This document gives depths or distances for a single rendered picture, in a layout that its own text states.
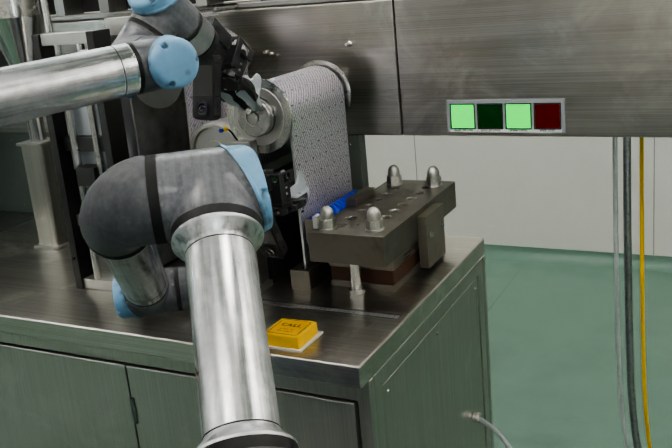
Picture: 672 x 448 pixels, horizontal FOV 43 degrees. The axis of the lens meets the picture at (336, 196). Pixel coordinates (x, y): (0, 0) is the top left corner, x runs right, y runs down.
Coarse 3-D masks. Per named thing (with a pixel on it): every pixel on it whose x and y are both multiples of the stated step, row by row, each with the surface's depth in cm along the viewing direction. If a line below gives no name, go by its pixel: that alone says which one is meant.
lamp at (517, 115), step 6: (510, 108) 176; (516, 108) 176; (522, 108) 175; (528, 108) 175; (510, 114) 177; (516, 114) 176; (522, 114) 176; (528, 114) 175; (510, 120) 177; (516, 120) 176; (522, 120) 176; (528, 120) 175; (510, 126) 177; (516, 126) 177; (522, 126) 176; (528, 126) 176
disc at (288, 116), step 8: (264, 80) 163; (264, 88) 163; (272, 88) 163; (280, 96) 162; (288, 104) 162; (232, 112) 168; (288, 112) 162; (232, 120) 169; (288, 120) 163; (232, 128) 169; (288, 128) 163; (240, 136) 169; (280, 136) 165; (288, 136) 164; (272, 144) 166; (280, 144) 165; (264, 152) 167
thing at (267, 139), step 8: (264, 96) 164; (272, 96) 163; (272, 104) 163; (280, 104) 163; (280, 112) 163; (280, 120) 164; (240, 128) 168; (280, 128) 164; (248, 136) 168; (264, 136) 166; (272, 136) 165; (264, 144) 167
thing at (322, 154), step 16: (320, 128) 175; (336, 128) 182; (304, 144) 169; (320, 144) 175; (336, 144) 182; (304, 160) 170; (320, 160) 176; (336, 160) 182; (304, 176) 170; (320, 176) 176; (336, 176) 182; (320, 192) 176; (336, 192) 183; (304, 208) 170; (320, 208) 176; (304, 224) 171
